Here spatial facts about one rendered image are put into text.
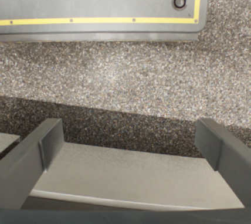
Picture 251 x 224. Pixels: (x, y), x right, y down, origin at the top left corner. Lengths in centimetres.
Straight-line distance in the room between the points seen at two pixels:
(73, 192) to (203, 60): 73
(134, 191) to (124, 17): 42
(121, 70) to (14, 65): 49
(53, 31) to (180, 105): 64
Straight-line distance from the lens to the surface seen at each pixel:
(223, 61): 92
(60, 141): 16
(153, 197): 45
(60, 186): 44
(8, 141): 63
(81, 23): 50
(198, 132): 17
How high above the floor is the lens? 80
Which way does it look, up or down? 75 degrees down
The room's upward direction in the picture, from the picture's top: 179 degrees clockwise
